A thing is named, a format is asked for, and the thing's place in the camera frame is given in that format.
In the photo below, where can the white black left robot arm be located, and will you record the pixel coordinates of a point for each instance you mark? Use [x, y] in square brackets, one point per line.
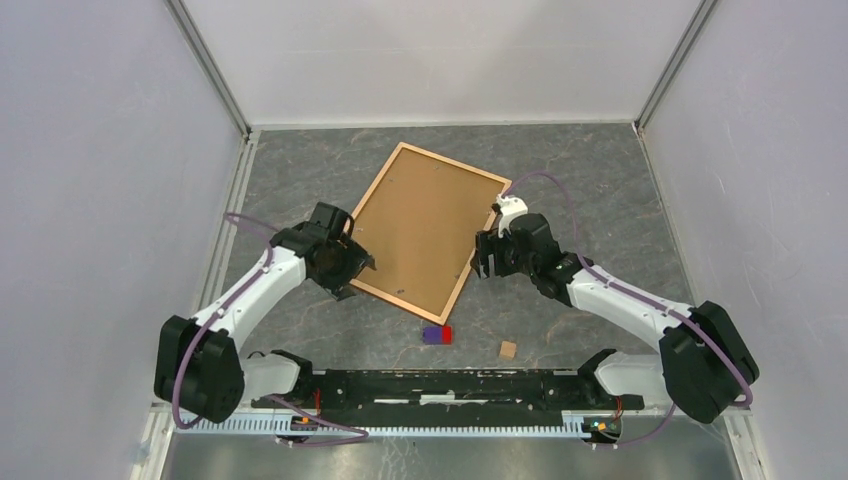
[199, 368]

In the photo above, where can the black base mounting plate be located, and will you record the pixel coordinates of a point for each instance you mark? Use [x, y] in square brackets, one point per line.
[454, 397]

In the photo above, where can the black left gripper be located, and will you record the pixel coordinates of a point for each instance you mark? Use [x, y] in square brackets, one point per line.
[356, 260]

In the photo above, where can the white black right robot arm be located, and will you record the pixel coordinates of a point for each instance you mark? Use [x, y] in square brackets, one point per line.
[699, 362]

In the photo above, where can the purple red block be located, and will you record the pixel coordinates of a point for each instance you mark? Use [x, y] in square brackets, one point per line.
[437, 335]

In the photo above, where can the wooden picture frame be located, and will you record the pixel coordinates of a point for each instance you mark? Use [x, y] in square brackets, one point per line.
[411, 305]

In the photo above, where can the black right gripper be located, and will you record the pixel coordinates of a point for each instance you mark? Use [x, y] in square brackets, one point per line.
[489, 242]

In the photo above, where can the brown backing board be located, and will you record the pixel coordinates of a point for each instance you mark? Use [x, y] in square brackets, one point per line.
[420, 225]

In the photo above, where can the small wooden cube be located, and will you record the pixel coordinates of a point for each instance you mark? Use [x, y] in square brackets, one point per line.
[507, 350]

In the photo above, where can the white slotted cable duct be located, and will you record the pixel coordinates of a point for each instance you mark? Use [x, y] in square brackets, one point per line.
[281, 423]

